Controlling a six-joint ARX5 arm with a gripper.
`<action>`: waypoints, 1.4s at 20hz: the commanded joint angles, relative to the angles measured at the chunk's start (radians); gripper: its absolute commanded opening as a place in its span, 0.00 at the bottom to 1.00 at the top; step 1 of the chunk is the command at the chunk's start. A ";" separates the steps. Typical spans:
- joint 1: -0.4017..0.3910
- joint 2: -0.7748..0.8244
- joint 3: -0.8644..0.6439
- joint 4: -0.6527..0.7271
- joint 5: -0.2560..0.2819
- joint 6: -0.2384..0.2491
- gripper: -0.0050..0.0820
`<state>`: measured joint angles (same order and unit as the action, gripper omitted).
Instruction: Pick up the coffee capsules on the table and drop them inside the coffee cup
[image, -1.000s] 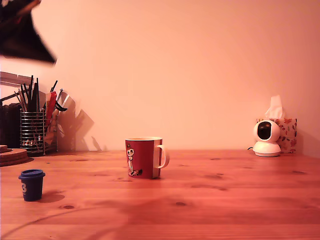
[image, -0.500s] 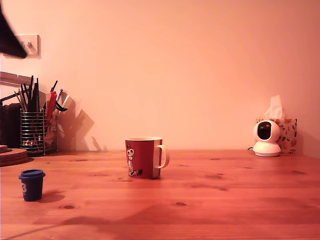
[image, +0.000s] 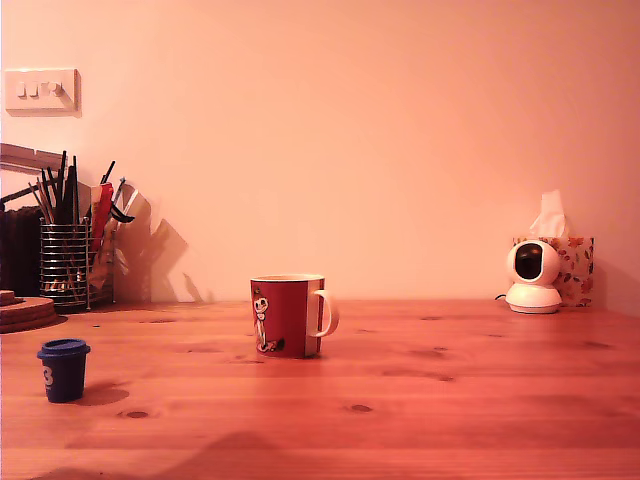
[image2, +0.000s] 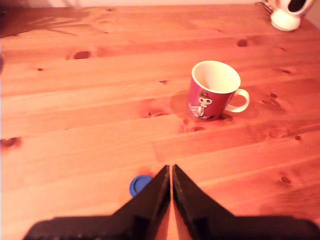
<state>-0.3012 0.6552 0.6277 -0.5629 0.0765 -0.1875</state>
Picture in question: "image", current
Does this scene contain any blue coffee capsule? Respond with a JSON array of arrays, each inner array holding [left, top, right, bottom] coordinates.
[[36, 338, 92, 404]]

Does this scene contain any red cartoon mug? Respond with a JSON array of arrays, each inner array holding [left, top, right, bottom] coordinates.
[[249, 272, 341, 360]]

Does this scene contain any silver metal kitchen tool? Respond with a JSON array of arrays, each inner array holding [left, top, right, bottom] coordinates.
[[112, 181, 153, 225]]

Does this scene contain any black curved kitchen tool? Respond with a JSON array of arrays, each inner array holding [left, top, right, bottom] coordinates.
[[109, 176, 137, 226]]

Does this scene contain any red kitchen utensil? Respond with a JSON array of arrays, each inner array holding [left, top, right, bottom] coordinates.
[[90, 183, 114, 252]]

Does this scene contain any white tissue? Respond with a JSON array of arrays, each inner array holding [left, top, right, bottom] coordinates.
[[529, 189, 570, 239]]

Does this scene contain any black flat spatula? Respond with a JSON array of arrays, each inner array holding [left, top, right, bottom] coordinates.
[[64, 155, 82, 226]]

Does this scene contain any floral tissue box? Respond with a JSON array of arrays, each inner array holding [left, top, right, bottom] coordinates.
[[512, 236, 596, 307]]

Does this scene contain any dark chopstick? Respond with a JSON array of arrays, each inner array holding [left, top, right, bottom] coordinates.
[[40, 168, 60, 226]]

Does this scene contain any grey chopstick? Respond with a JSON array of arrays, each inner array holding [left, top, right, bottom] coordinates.
[[27, 181, 53, 226]]

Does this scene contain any thick round cork trivet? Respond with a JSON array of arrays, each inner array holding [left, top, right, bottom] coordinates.
[[0, 297, 57, 335]]

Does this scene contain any small white round camera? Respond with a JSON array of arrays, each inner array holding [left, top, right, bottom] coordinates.
[[505, 238, 564, 315]]

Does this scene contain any chrome wire rack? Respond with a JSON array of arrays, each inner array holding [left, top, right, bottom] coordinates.
[[84, 215, 129, 311]]

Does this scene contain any wire metal utensil holder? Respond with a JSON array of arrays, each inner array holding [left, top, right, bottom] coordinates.
[[39, 223, 96, 307]]

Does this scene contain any white light switch plate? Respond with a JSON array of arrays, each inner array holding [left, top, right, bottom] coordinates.
[[4, 68, 83, 119]]

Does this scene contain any grey metal rail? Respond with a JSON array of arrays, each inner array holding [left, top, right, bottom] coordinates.
[[0, 143, 68, 177]]

